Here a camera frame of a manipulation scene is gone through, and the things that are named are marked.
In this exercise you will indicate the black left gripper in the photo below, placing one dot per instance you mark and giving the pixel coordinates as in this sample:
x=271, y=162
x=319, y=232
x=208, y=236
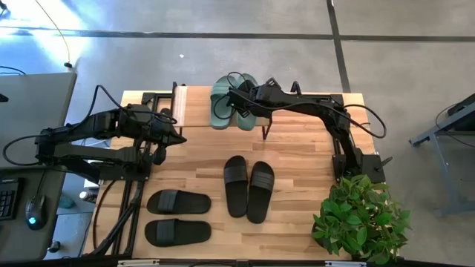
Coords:
x=159, y=131

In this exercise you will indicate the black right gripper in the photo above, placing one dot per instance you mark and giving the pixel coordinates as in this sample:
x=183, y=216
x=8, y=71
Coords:
x=248, y=98

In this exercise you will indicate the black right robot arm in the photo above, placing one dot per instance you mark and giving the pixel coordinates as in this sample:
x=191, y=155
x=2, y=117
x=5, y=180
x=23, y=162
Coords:
x=334, y=118

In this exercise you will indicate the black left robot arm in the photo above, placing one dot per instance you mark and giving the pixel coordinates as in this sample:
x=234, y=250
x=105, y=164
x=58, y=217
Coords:
x=92, y=154

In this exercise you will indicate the black clamp hook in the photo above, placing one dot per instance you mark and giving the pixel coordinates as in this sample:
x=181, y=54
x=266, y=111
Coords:
x=295, y=85

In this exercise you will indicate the small white bottle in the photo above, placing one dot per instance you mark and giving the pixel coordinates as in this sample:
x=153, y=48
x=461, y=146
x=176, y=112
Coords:
x=87, y=196

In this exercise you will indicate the teal round object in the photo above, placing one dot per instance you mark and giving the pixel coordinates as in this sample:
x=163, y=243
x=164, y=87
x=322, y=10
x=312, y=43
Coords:
x=67, y=202

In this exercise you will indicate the black computer mouse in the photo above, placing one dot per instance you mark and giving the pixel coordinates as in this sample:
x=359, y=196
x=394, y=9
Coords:
x=36, y=211

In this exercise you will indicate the black round knob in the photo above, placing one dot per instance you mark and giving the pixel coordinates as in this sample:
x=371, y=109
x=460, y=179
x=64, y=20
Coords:
x=54, y=247

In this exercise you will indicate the green potted plant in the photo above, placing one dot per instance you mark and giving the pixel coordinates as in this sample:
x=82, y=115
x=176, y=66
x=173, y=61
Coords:
x=356, y=219

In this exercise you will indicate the black keyboard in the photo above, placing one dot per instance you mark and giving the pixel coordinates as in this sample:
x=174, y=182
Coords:
x=7, y=200

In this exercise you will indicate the dark grey desk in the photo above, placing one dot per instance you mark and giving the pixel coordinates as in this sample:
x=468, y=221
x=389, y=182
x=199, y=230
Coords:
x=15, y=241

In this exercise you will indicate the grey side table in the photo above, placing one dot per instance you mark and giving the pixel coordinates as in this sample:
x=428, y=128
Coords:
x=443, y=172

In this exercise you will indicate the wooden shelf with black frame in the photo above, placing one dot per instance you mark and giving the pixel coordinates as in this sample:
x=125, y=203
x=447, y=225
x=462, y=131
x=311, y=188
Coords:
x=196, y=107

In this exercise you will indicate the black metal rig frame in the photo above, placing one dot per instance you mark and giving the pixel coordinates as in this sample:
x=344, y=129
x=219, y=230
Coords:
x=148, y=98

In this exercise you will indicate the silver metal bracket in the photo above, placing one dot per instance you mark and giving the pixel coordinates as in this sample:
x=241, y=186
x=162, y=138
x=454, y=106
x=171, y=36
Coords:
x=137, y=263
x=345, y=264

